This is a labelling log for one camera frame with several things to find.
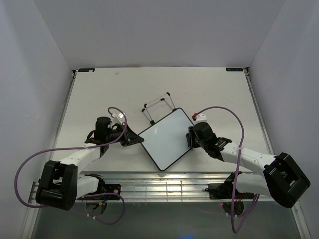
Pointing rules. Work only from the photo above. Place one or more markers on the blue left corner label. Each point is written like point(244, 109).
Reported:
point(86, 69)

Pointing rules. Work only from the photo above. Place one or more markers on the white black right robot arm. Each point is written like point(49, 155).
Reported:
point(275, 176)

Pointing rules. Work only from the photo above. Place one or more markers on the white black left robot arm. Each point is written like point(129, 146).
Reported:
point(61, 183)

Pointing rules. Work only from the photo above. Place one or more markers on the wire whiteboard easel stand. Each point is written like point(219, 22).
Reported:
point(157, 108)

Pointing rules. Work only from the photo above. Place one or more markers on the blue right corner label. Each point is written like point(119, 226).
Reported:
point(234, 69)

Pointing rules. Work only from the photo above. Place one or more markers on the blue corner label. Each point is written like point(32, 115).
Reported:
point(234, 69)
point(86, 69)

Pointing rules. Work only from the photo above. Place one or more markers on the aluminium table frame rail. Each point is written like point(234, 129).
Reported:
point(139, 187)

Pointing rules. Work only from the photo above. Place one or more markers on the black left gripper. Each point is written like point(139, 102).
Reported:
point(130, 138)

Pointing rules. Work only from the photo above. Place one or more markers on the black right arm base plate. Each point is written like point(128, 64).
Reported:
point(224, 191)

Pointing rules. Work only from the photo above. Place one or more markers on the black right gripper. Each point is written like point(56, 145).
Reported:
point(191, 134)

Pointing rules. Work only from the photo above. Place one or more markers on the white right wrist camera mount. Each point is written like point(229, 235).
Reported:
point(197, 118)

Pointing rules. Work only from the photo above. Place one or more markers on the white black-framed whiteboard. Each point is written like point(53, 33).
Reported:
point(165, 142)

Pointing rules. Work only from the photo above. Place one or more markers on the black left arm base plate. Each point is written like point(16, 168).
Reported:
point(111, 188)

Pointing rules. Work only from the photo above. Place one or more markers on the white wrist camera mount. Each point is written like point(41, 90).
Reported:
point(118, 118)
point(197, 118)

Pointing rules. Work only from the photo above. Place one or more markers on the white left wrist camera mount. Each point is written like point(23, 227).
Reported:
point(118, 118)

